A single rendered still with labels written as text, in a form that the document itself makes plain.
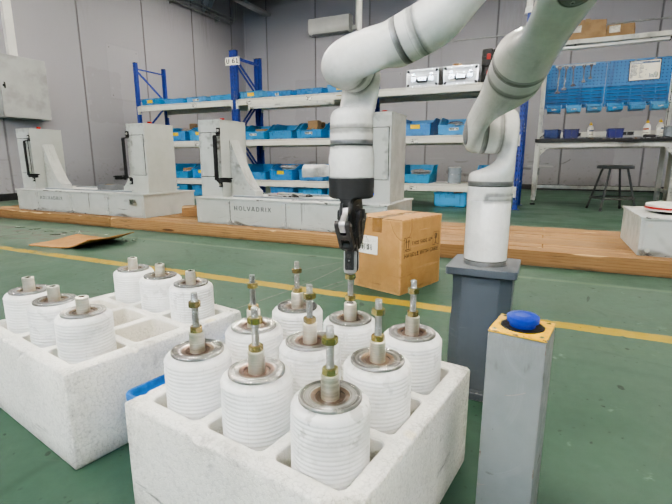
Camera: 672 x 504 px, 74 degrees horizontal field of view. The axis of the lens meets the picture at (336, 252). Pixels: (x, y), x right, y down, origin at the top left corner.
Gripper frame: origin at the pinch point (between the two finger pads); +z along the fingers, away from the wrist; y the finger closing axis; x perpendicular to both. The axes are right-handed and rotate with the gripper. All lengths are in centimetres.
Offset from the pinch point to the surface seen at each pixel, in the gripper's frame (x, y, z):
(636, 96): -202, 550, -90
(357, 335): -2.1, -3.9, 11.8
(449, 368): -17.1, 0.3, 17.8
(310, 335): 3.2, -12.3, 9.1
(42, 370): 51, -17, 19
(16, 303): 69, -7, 11
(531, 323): -27.1, -14.4, 3.3
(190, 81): 507, 718, -171
